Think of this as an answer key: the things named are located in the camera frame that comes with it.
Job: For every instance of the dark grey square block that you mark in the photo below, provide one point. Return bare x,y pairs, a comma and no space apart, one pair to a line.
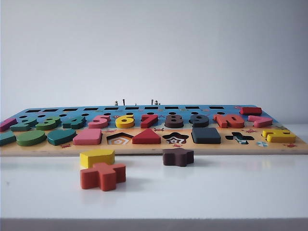
205,137

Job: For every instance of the red number seven piece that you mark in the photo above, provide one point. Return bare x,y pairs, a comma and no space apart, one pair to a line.
146,123

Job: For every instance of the brown number eight piece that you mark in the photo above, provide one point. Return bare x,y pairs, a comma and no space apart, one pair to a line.
174,124

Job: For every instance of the red triangle block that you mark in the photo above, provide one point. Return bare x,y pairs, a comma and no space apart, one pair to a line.
146,138

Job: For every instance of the yellow number six piece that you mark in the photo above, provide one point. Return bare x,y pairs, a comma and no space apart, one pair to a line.
124,124

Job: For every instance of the dark grey number nine piece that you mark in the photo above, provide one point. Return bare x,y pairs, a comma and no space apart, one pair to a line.
201,124

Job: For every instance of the brown star block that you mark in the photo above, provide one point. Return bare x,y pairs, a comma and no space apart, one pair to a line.
176,157

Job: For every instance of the pink number five piece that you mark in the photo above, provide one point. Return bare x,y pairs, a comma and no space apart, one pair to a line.
98,124

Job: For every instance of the orange number ten piece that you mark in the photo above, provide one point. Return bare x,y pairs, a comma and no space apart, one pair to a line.
222,122

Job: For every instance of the yellow pentagon block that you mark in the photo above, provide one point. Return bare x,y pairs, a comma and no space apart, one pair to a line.
96,156

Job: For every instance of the pink trapezoid block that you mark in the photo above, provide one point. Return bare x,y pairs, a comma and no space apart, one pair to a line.
86,138

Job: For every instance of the teal number four piece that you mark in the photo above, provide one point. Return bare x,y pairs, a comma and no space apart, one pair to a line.
76,124

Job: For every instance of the orange cross block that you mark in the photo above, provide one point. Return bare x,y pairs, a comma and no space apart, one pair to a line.
103,178

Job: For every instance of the teal heart block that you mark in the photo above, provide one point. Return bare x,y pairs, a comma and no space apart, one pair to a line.
60,138

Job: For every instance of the red minus sign piece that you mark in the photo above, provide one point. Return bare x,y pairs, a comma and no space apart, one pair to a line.
251,111

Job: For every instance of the wooden number shape puzzle board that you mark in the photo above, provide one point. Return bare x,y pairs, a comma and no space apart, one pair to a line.
60,149

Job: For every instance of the pink sign piece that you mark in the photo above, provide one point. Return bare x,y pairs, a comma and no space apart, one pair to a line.
261,123

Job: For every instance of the green number three piece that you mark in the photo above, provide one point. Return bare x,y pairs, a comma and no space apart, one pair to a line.
46,125

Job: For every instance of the green oval block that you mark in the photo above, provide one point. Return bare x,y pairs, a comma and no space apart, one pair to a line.
31,139

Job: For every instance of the yellow equals sign piece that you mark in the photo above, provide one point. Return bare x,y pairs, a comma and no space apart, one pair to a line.
281,137

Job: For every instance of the teal number two piece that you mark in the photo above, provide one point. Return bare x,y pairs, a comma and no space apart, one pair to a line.
19,127

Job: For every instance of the pink number one piece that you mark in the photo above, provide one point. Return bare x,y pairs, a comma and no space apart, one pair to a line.
6,125

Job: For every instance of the teal rectangle block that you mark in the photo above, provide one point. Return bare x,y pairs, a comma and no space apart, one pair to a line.
6,140

